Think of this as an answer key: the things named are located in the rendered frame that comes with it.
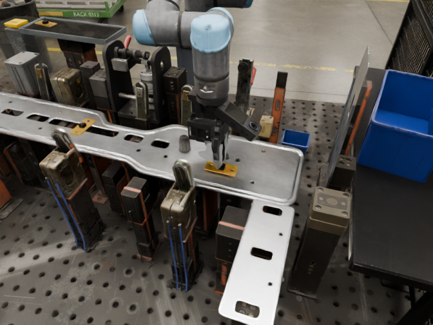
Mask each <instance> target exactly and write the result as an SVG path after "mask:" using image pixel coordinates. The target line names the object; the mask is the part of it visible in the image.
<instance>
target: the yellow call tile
mask: <svg viewBox="0 0 433 325"><path fill-rule="evenodd" d="M27 23H28V20H24V19H13V20H11V21H9V22H6V23H4V24H5V26H9V27H14V28H19V27H21V26H23V25H25V24H27Z"/></svg>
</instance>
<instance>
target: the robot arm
mask: <svg viewBox="0 0 433 325"><path fill-rule="evenodd" d="M180 2H181V0H147V5H146V10H145V9H142V10H137V11H136V12H135V15H134V16H133V33H134V36H135V39H136V40H137V42H138V43H139V44H141V45H146V46H155V47H158V46H168V47H184V48H192V54H193V72H194V81H195V87H193V89H192V90H191V92H189V93H188V100H191V105H192V113H191V115H190V116H189V119H188V120H187V124H188V137H189V139H192V140H196V141H198V142H202V143H204V144H205V145H206V149H204V150H200V151H199V152H198V155H199V156H200V157H201V158H203V159H206V160H208V161H211V162H212V163H214V165H215V167H216V168H217V169H219V168H220V167H221V166H222V163H223V161H224V159H225V158H226V150H227V143H228V136H229V126H230V127H231V128H232V129H234V130H235V131H236V132H238V133H239V134H240V135H242V136H243V137H244V138H246V139H247V140H248V141H249V142H253V141H254V140H255V139H256V138H257V137H258V135H259V133H260V131H261V129H262V126H261V125H260V124H259V123H257V122H256V121H255V120H254V119H252V118H251V117H250V116H248V115H247V114H246V113H245V112H243V111H242V110H241V109H239V108H238V107H237V106H235V105H234V104H233V103H232V102H230V101H229V100H228V92H229V52H230V47H231V40H232V37H233V34H234V22H233V18H232V16H231V14H230V13H229V12H228V11H227V10H225V9H223V8H240V9H243V8H249V7H251V5H252V4H253V0H184V9H185V12H181V11H180ZM215 7H216V8H215ZM189 127H190V128H191V134H190V130H189Z"/></svg>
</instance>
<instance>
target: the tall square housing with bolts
mask: <svg viewBox="0 0 433 325"><path fill-rule="evenodd" d="M38 63H43V60H42V58H41V55H40V54H38V53H33V52H26V51H23V52H21V53H19V54H17V55H15V56H13V57H11V58H9V59H7V60H5V61H4V64H5V66H6V69H7V70H8V73H9V74H10V77H11V79H12V81H13V83H14V85H15V88H16V90H17V93H18V94H21V95H22V96H26V97H32V98H36V99H41V94H40V91H39V85H38V82H37V76H36V73H35V65H36V64H38Z"/></svg>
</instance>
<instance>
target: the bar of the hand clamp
mask: <svg viewBox="0 0 433 325"><path fill-rule="evenodd" d="M253 63H254V59H249V58H244V57H241V58H240V59H239V65H238V80H237V88H236V103H235V106H237V107H238V108H239V106H240V104H242V105H245V109H244V112H245V113H246V114H247V111H248V109H249V98H250V92H251V81H252V74H253Z"/></svg>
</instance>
